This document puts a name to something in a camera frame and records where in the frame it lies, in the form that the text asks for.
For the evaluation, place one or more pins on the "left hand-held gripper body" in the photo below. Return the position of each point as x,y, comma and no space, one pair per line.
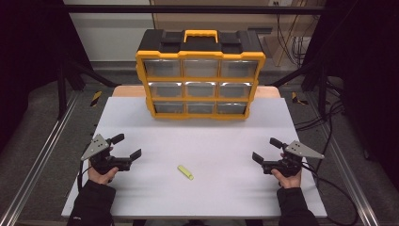
97,147

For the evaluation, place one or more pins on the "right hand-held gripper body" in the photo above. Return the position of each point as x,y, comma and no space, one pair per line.
298,150

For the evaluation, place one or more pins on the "yellow highlighter pen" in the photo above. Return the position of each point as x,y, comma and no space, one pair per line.
185,172

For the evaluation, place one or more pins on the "clear plastic drawer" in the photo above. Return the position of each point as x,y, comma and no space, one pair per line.
165,90

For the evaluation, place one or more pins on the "yellow black drawer organizer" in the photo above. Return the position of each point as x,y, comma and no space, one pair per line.
200,44

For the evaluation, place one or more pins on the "person's right hand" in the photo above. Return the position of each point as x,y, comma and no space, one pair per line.
290,181

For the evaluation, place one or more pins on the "person's left hand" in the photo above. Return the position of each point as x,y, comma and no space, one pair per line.
102,179

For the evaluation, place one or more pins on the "yellow black striped tape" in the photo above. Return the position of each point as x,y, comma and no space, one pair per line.
297,99
96,98

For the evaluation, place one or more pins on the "black curtain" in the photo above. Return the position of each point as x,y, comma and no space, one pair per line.
28,62
370,78

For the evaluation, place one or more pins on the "aluminium floor rail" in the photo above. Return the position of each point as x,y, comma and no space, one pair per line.
345,169
40,157

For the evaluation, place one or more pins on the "black frame strut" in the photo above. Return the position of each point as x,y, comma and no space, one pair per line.
62,94
322,91

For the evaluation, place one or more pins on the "black horizontal frame bar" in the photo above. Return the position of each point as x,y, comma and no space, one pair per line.
125,8

